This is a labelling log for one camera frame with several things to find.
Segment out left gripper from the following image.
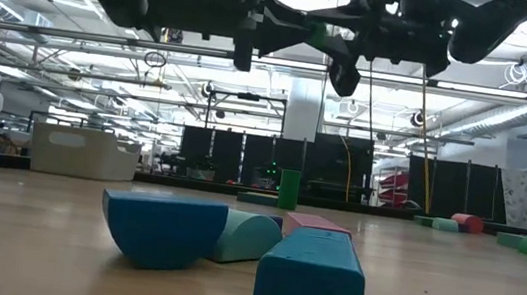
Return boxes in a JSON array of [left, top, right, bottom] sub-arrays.
[[147, 0, 325, 66]]

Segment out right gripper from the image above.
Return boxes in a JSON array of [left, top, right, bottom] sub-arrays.
[[296, 0, 460, 112]]

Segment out green long wooden block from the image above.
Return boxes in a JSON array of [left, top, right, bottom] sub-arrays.
[[304, 20, 334, 52], [411, 214, 435, 229]]

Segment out pink long wooden block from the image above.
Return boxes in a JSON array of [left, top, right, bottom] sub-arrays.
[[282, 211, 355, 244]]

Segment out dark blue long wooden block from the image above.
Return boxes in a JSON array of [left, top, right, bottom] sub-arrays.
[[265, 213, 285, 230]]

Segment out light teal small block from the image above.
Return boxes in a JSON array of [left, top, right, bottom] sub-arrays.
[[430, 216, 461, 234]]

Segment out red wooden cylinder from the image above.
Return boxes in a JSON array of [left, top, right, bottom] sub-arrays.
[[449, 211, 487, 236]]

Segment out light teal half-cylinder block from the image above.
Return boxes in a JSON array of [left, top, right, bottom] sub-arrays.
[[205, 206, 287, 272]]

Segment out blue half-cylinder block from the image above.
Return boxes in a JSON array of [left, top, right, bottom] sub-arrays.
[[94, 185, 232, 279]]

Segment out teal long wooden block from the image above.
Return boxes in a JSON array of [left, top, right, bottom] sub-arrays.
[[236, 190, 280, 209], [251, 221, 374, 295]]

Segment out white building column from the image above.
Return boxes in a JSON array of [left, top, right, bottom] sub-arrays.
[[283, 75, 325, 144]]

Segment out large black screen panel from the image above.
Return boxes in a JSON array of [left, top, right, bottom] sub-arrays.
[[306, 132, 377, 206]]

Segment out black room divider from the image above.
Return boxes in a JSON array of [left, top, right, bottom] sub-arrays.
[[175, 123, 310, 194], [403, 153, 515, 225]]

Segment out red shelf rack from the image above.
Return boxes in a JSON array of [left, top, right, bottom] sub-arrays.
[[374, 168, 412, 210]]

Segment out green wooden cylinder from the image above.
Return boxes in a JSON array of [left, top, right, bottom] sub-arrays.
[[275, 168, 303, 212]]

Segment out white patterned cloth panel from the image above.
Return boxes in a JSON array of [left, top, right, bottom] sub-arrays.
[[494, 165, 527, 229]]

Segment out light grey storage bin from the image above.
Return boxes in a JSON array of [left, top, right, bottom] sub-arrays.
[[27, 119, 144, 185]]

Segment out long black cable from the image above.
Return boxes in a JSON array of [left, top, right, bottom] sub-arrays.
[[358, 58, 385, 143]]

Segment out black gantry frame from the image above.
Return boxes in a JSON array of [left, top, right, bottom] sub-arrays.
[[202, 87, 290, 140]]

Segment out long yellow cable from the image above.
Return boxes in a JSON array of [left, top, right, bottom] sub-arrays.
[[404, 63, 450, 215]]

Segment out short yellow cable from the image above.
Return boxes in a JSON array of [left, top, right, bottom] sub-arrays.
[[331, 135, 357, 203]]

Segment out small black cable loop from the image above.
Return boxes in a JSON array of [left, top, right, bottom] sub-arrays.
[[141, 48, 169, 71]]

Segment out silver ventilation duct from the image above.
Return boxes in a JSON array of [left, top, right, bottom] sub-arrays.
[[438, 87, 527, 149]]

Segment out black aluminium table frame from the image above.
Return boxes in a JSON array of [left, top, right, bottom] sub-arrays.
[[0, 153, 527, 236]]

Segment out grey metal ceiling rail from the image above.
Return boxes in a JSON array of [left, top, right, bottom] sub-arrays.
[[0, 19, 236, 61]]

